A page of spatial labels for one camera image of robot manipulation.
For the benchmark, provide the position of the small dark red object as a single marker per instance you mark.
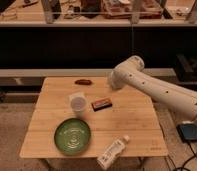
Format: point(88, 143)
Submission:
point(83, 82)

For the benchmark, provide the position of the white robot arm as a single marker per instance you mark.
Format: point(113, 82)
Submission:
point(179, 99)

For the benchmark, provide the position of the wooden folding table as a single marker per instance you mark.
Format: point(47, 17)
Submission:
point(131, 114)

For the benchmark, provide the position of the dark brown eraser block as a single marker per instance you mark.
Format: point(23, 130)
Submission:
point(101, 104)

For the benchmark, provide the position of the white ceramic cup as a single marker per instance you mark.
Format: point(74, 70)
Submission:
point(78, 103)

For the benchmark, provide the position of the long wooden workbench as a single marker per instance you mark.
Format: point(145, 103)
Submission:
point(88, 13)

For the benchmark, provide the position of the green round plate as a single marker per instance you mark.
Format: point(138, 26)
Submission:
point(72, 136)

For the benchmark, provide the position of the white plastic bottle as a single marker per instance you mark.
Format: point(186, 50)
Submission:
point(112, 152)

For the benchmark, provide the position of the blue foot pedal box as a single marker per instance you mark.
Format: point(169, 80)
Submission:
point(187, 132)

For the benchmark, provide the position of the brown tray on workbench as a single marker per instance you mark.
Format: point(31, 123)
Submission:
point(123, 9)

